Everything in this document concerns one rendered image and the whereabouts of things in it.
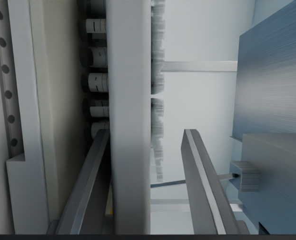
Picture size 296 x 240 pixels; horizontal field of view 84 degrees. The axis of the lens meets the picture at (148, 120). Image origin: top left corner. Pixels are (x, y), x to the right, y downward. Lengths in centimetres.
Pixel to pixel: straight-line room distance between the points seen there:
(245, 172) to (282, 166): 4
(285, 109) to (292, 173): 32
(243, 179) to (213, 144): 386
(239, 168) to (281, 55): 38
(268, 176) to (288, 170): 3
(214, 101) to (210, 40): 122
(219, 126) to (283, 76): 350
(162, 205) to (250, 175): 109
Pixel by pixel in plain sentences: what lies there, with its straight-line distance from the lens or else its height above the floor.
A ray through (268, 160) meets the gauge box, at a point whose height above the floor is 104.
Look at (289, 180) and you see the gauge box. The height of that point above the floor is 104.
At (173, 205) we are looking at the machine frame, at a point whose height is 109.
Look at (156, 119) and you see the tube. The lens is 15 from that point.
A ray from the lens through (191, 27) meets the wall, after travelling 366.
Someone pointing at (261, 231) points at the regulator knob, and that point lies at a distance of 28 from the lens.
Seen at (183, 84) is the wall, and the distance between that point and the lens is 355.
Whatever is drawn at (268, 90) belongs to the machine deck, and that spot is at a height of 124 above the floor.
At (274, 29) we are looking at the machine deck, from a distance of 60.
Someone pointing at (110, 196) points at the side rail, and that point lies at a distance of 20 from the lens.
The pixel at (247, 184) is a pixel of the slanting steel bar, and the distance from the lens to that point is 25.
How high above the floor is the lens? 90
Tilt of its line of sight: level
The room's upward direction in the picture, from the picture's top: 90 degrees clockwise
